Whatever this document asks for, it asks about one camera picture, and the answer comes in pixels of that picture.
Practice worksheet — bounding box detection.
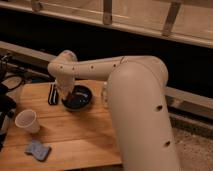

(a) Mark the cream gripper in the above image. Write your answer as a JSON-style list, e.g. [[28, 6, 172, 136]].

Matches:
[[55, 78, 75, 100]]

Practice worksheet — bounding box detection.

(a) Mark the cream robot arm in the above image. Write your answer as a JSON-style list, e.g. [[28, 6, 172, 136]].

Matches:
[[48, 50, 181, 171]]

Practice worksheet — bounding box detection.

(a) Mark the dark ceramic bowl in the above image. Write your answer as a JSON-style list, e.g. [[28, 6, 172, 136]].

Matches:
[[62, 85, 93, 111]]

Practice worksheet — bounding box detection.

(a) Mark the clear glass jar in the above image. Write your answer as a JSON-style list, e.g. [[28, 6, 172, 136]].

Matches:
[[101, 82, 108, 108]]

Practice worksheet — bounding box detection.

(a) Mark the white paper cup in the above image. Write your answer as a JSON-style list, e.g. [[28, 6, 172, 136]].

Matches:
[[15, 109, 40, 134]]

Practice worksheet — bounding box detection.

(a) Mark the blue sponge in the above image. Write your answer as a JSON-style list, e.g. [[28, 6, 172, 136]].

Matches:
[[25, 140, 51, 162]]

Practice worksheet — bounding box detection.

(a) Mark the black cables and equipment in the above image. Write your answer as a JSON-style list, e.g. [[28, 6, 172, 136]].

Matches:
[[0, 53, 26, 151]]

